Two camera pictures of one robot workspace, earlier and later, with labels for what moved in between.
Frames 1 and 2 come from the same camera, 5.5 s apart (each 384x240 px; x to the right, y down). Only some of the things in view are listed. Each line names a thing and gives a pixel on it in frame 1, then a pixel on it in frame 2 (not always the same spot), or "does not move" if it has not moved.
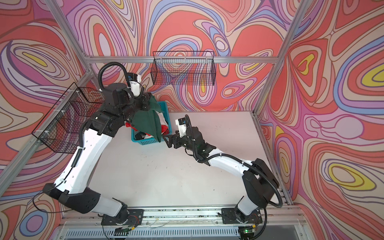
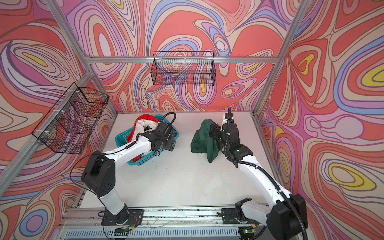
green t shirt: x=149 y=120 -> x=202 y=141
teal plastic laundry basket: x=166 y=108 -> x=122 y=139
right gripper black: x=170 y=138 -> x=217 y=130
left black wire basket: x=60 y=128 does not move
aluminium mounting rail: x=283 y=223 does not move
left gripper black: x=144 y=98 -> x=171 y=144
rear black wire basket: x=186 y=68 does not move
